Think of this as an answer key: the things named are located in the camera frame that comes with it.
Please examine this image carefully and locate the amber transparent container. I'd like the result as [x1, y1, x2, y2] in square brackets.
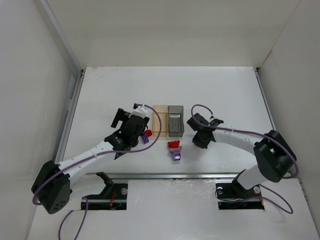
[152, 105, 169, 137]

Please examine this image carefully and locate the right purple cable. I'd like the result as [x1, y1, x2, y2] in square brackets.
[191, 104, 300, 215]

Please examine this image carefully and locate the purple lego piece with butterfly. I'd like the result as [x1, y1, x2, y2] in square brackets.
[169, 146, 182, 161]

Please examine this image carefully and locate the red flower lego piece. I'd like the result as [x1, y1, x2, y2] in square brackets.
[167, 140, 180, 149]

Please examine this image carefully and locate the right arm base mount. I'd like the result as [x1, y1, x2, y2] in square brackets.
[214, 179, 265, 210]

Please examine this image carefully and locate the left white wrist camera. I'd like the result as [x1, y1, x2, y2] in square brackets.
[129, 103, 148, 119]

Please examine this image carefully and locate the aluminium front rail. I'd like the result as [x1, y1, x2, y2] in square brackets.
[82, 172, 292, 180]

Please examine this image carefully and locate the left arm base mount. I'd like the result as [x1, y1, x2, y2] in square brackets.
[80, 172, 129, 211]

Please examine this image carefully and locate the grey transparent container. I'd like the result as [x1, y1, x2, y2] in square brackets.
[168, 105, 185, 138]

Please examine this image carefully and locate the red curved lego brick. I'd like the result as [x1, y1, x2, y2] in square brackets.
[144, 129, 153, 137]

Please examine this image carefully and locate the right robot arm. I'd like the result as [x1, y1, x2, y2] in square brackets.
[187, 113, 297, 200]

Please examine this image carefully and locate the aluminium right rail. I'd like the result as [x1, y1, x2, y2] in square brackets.
[253, 67, 308, 202]

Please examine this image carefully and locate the aluminium rail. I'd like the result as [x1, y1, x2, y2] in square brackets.
[34, 68, 86, 203]
[253, 67, 308, 202]
[82, 172, 292, 180]

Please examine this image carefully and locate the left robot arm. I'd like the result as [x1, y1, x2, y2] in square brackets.
[31, 104, 150, 214]

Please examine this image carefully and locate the aluminium left rail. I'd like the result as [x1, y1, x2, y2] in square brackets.
[34, 68, 86, 203]

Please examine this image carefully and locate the purple curved lego brick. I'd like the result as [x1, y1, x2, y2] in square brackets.
[141, 133, 150, 145]

